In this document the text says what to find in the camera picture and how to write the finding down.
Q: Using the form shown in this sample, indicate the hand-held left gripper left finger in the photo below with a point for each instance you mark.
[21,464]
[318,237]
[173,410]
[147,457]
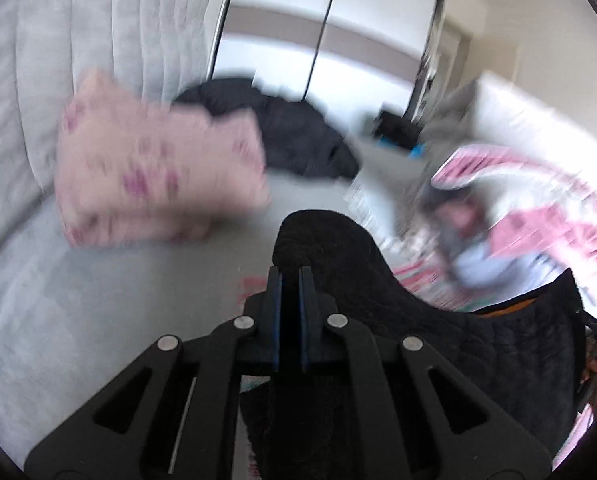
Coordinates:
[277,310]

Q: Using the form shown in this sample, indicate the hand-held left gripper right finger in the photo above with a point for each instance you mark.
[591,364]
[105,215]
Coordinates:
[304,310]

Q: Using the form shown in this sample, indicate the black quilted jacket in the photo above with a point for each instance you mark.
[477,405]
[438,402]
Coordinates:
[453,350]

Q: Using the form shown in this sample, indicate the light blue duvet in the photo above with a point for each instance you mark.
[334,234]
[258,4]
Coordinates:
[493,265]

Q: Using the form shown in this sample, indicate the grey bed sheet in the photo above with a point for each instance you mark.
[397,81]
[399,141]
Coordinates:
[103,300]

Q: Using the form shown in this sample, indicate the black crumpled garment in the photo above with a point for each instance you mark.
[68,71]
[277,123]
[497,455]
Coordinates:
[298,135]

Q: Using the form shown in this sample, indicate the pink floral folded cloth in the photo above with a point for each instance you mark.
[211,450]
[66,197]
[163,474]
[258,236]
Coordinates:
[153,160]

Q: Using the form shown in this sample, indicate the dark object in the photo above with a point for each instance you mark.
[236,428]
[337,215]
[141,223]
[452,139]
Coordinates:
[398,130]

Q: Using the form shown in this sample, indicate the white pillow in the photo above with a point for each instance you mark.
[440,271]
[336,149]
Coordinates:
[528,120]

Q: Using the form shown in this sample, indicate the white wardrobe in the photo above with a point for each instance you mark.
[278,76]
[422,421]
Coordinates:
[368,20]

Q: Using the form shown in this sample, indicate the grey quilted headboard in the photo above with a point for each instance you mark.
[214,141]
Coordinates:
[53,35]

